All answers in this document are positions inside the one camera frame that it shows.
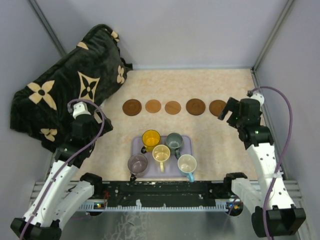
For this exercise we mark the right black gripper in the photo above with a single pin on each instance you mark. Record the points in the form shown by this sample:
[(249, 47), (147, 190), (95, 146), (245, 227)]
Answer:
[(232, 105)]

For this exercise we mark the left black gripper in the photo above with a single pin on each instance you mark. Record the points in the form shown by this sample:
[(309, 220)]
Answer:
[(98, 125)]

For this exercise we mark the dark brown coaster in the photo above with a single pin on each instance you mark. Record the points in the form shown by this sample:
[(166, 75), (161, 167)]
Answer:
[(132, 107), (195, 107), (216, 107)]

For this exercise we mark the light brown coaster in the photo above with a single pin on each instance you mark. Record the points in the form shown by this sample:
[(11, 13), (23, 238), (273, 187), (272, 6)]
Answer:
[(172, 107), (153, 106)]

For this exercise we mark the yellow glass mug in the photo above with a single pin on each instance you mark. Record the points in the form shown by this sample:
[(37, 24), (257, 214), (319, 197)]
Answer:
[(150, 139)]

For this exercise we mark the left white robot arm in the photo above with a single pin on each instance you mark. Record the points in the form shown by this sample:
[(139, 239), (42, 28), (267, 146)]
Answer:
[(50, 212)]

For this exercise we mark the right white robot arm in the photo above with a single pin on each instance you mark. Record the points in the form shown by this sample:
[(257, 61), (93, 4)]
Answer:
[(273, 212)]

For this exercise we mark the black floral plush blanket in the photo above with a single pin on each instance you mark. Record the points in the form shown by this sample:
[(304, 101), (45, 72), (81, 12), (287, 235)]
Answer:
[(93, 71)]

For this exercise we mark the purple glass mug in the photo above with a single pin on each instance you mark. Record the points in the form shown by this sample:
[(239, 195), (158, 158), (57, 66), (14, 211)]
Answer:
[(137, 165)]

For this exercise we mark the grey ceramic mug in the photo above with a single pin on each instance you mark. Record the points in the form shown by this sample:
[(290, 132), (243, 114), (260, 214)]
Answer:
[(175, 143)]

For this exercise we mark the cream yellow mug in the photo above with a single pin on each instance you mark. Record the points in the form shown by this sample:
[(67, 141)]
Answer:
[(161, 154)]

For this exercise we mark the white mug blue handle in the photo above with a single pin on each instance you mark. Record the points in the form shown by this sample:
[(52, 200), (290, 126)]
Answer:
[(187, 164)]

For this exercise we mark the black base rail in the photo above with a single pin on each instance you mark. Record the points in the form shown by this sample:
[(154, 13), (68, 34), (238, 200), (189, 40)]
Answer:
[(163, 193)]

